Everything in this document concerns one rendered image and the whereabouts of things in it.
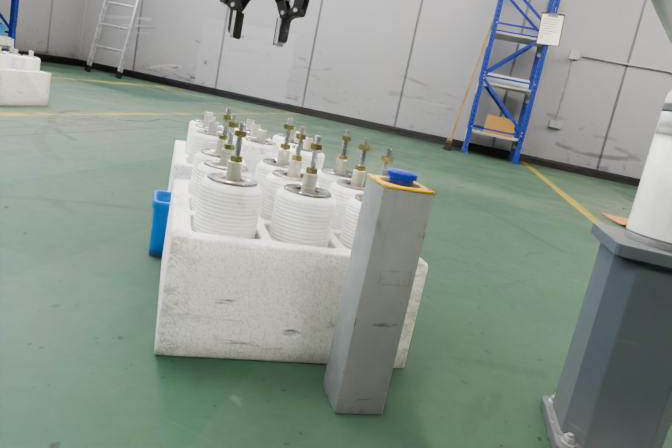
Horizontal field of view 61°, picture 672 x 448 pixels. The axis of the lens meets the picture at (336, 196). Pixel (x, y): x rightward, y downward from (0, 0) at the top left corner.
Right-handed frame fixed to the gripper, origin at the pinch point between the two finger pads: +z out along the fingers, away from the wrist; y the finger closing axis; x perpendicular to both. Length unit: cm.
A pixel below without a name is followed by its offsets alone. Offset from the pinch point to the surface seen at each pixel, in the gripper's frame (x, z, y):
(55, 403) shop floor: 27, 47, 4
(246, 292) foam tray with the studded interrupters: 4.4, 36.2, -7.3
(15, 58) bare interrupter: -158, 23, 212
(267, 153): -49, 24, 17
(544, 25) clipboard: -565, -97, -34
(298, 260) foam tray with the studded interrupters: 0.7, 30.6, -12.8
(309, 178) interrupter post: -5.4, 19.6, -10.0
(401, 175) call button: 5.6, 14.4, -25.8
